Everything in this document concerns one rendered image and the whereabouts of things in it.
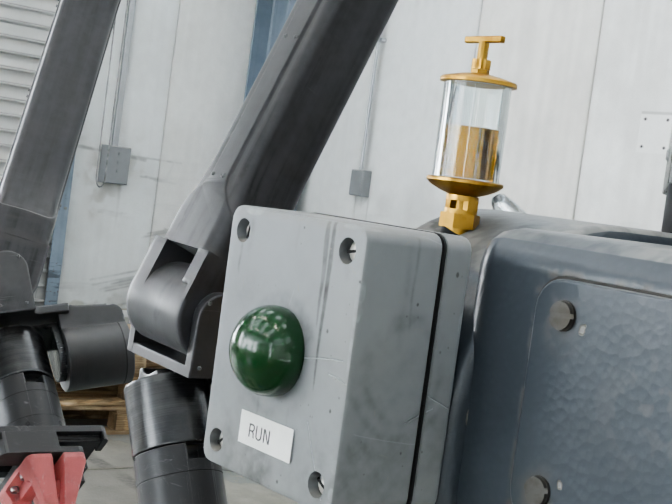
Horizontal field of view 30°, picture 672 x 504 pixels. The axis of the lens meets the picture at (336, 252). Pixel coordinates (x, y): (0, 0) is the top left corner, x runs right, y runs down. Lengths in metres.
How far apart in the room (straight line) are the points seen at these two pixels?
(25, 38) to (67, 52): 7.26
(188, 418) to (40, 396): 0.26
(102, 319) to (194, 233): 0.31
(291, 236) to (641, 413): 0.12
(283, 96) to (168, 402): 0.21
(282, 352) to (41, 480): 0.64
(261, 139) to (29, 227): 0.35
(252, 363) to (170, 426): 0.43
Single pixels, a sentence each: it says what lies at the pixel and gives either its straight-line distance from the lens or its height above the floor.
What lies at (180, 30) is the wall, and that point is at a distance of 9.08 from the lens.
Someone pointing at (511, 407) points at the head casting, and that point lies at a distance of 0.40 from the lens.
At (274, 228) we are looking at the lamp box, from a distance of 0.42.
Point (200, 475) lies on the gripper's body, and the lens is 0.82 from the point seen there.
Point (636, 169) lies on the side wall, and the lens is 7.04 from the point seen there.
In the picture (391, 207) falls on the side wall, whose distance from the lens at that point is 8.44.
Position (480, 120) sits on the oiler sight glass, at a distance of 0.46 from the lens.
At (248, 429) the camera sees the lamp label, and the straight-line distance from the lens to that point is 0.42.
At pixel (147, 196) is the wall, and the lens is 8.99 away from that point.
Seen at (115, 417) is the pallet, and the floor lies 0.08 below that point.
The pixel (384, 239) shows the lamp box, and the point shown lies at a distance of 0.38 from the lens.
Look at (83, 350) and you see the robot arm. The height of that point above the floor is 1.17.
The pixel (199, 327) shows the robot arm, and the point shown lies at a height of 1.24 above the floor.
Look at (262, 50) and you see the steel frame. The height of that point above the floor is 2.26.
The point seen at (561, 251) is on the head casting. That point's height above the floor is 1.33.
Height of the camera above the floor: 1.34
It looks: 3 degrees down
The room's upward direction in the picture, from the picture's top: 8 degrees clockwise
